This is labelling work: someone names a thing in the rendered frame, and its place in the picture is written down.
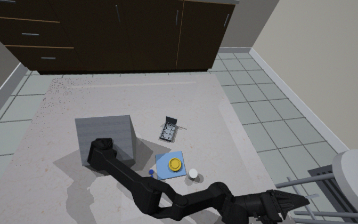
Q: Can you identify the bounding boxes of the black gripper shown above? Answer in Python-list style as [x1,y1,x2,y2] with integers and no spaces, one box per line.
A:
[244,189,310,223]

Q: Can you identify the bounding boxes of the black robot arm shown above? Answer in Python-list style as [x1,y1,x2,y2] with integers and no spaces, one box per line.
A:
[87,138,251,224]

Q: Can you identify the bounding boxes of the yellow plate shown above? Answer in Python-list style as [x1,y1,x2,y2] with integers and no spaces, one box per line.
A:
[169,157,182,171]

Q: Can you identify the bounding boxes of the light blue square mat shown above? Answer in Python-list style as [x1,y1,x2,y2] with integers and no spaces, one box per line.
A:
[156,151,186,180]

